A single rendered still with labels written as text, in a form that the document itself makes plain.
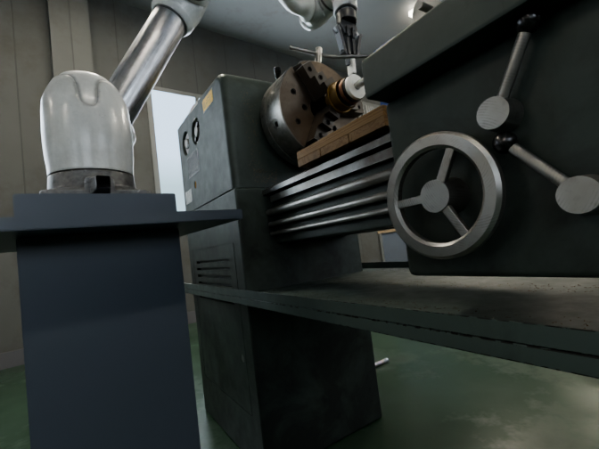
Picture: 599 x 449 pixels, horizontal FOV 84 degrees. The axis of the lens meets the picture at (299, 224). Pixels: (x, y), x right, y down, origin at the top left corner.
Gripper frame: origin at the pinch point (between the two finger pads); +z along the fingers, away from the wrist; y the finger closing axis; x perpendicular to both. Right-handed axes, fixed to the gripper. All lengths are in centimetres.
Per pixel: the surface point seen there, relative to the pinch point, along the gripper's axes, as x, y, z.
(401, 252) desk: 108, 141, 73
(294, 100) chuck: -5.2, -29.6, 20.7
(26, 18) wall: 267, -121, -159
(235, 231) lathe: 13, -44, 58
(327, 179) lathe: -22, -33, 49
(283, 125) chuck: -4.1, -33.4, 28.5
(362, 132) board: -38, -36, 43
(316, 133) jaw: -9.2, -25.5, 31.7
